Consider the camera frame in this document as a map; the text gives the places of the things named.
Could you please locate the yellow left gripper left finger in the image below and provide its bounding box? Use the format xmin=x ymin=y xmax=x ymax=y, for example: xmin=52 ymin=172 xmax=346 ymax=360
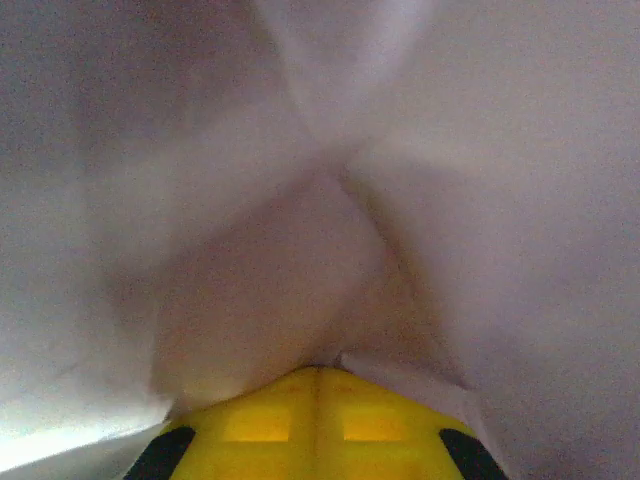
xmin=123 ymin=367 xmax=318 ymax=480

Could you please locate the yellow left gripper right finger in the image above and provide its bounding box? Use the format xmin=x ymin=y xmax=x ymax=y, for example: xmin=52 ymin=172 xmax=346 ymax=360
xmin=316 ymin=368 xmax=507 ymax=480

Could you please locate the pink and purple wrapping paper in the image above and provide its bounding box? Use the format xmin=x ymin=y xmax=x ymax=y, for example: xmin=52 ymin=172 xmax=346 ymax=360
xmin=0 ymin=0 xmax=640 ymax=480

